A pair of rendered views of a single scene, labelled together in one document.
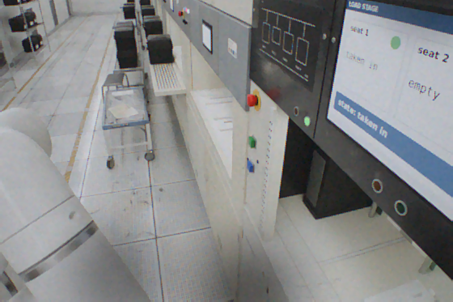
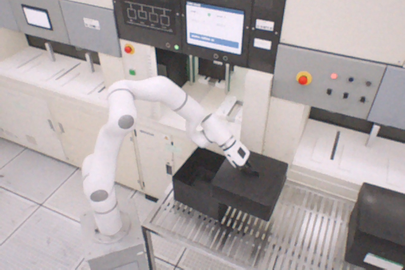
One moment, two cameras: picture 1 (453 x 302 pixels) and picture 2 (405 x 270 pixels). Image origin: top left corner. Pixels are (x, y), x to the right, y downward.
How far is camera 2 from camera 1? 1.29 m
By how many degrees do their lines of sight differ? 41
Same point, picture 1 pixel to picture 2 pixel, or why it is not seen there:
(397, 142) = (218, 41)
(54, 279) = (188, 100)
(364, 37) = (197, 13)
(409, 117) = (219, 33)
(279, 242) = (165, 117)
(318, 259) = not seen: hidden behind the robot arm
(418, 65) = (218, 19)
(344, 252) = not seen: hidden behind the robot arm
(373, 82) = (204, 26)
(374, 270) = (209, 104)
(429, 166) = (228, 43)
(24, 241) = (181, 95)
